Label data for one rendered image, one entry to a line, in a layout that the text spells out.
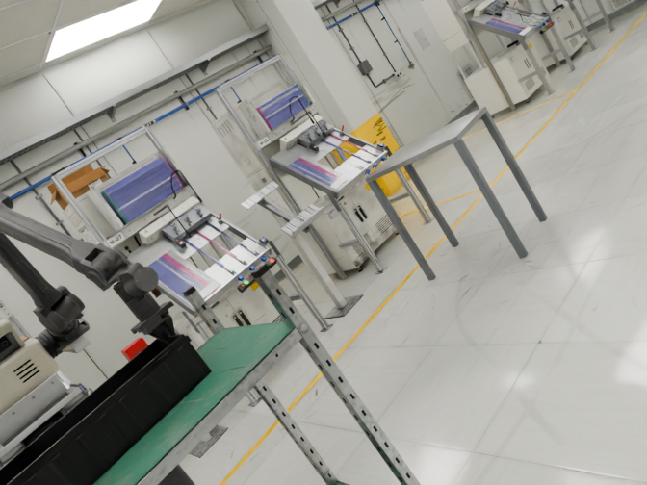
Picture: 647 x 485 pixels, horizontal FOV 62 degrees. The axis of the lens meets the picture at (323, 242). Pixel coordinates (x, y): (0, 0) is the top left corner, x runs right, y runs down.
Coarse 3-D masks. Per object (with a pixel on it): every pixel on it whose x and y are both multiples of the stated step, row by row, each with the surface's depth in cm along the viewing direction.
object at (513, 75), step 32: (448, 0) 645; (480, 0) 657; (448, 32) 664; (480, 32) 673; (512, 32) 616; (544, 32) 629; (480, 64) 662; (512, 64) 641; (480, 96) 686; (512, 96) 659
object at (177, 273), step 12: (168, 252) 363; (156, 264) 355; (168, 264) 355; (180, 264) 356; (192, 264) 356; (168, 276) 348; (180, 276) 348; (192, 276) 348; (204, 276) 348; (180, 288) 341; (204, 288) 342; (216, 288) 342
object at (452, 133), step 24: (456, 120) 328; (408, 144) 356; (432, 144) 304; (456, 144) 288; (504, 144) 318; (384, 168) 328; (408, 168) 364; (528, 192) 325; (504, 216) 297; (408, 240) 344; (456, 240) 378
